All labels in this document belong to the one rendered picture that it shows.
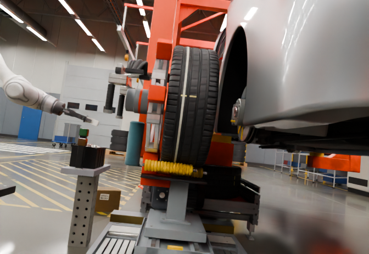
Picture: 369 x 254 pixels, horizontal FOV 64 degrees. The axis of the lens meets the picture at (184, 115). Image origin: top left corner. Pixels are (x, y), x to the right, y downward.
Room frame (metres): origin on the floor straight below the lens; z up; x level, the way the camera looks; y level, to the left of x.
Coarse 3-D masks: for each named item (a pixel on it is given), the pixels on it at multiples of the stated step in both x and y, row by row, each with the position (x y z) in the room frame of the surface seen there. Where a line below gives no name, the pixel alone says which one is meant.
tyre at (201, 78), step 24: (192, 48) 1.55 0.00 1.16; (192, 72) 1.35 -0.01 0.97; (216, 72) 1.36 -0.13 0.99; (168, 96) 1.32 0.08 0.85; (192, 96) 1.32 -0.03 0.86; (216, 96) 1.33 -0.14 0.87; (168, 120) 1.34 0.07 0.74; (192, 120) 1.34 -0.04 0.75; (168, 144) 1.40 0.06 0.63; (192, 144) 1.40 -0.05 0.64
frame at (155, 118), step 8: (168, 64) 1.65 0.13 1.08; (152, 72) 1.38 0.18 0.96; (160, 72) 1.38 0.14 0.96; (152, 80) 1.37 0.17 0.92; (160, 80) 1.38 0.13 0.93; (152, 104) 1.37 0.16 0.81; (160, 104) 1.38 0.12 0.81; (152, 112) 1.37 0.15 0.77; (160, 112) 1.39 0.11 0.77; (152, 120) 1.38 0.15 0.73; (160, 120) 1.88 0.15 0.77; (152, 128) 1.83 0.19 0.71; (160, 128) 1.84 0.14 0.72; (152, 136) 1.78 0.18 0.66; (152, 144) 1.52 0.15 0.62
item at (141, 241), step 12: (144, 228) 1.70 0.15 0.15; (144, 240) 1.50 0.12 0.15; (156, 240) 1.46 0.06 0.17; (168, 240) 1.54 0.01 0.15; (180, 240) 1.56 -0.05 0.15; (144, 252) 1.35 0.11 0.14; (156, 252) 1.36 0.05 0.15; (168, 252) 1.36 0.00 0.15; (180, 252) 1.36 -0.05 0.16; (192, 252) 1.36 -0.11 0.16; (204, 252) 1.37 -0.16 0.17
